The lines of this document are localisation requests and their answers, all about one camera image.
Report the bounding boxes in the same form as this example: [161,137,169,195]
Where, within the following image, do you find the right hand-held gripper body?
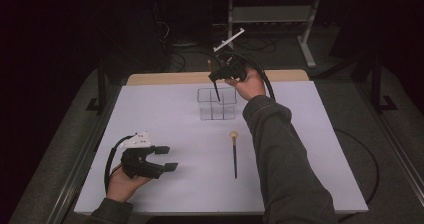
[213,27,248,83]

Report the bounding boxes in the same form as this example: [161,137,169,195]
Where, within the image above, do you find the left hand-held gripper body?
[119,130,166,180]

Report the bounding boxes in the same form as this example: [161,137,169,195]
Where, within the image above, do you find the thin brown-tipped makeup brush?
[207,59,221,103]

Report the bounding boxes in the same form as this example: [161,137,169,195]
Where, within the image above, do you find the clear plastic organizer box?
[196,86,238,121]

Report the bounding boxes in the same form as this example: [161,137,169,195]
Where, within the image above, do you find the round-headed makeup brush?
[229,130,239,180]

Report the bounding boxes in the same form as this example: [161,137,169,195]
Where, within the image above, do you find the person's right hand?
[224,67,268,102]

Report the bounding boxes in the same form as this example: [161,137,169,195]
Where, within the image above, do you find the person's left hand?
[106,163,153,204]

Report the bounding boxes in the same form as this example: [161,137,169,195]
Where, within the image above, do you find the white board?
[73,80,369,216]

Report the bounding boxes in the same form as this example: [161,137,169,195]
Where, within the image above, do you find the wooden table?
[125,69,310,87]

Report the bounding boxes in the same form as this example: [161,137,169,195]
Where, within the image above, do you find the black metal stand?
[85,60,109,113]
[371,55,398,113]

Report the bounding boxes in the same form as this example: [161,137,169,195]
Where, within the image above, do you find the left hand-held gripper cable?
[104,135,134,195]

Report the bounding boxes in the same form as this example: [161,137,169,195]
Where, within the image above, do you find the hand-held gripper cable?
[104,135,134,195]
[229,51,380,223]

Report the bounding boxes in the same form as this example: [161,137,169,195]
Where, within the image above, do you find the black floor cable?
[169,50,224,73]

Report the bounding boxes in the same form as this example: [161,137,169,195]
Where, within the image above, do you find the tangled black floor cables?
[233,35,278,54]

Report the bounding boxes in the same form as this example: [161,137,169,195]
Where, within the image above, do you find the aluminium rail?
[354,83,424,198]
[46,83,123,224]

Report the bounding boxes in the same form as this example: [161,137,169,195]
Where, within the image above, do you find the right hand-held gripper cable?
[229,51,380,223]

